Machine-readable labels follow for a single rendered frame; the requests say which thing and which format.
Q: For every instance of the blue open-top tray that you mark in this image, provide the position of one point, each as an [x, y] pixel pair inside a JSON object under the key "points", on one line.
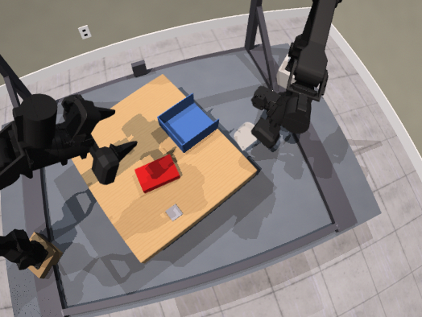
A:
{"points": [[183, 121]]}

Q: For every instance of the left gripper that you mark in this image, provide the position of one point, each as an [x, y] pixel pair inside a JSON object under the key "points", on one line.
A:
{"points": [[267, 131]]}

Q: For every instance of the red block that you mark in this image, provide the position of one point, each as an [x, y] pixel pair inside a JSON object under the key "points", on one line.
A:
{"points": [[157, 173]]}

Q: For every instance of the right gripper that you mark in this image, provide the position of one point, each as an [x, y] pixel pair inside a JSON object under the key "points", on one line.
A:
{"points": [[105, 159]]}

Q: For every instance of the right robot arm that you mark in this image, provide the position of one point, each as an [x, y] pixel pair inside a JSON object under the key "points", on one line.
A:
{"points": [[32, 148]]}

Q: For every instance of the black metal overhead frame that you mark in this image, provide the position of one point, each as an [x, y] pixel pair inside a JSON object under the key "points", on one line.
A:
{"points": [[256, 17]]}

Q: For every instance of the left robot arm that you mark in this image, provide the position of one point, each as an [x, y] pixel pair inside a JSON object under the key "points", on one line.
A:
{"points": [[309, 69]]}

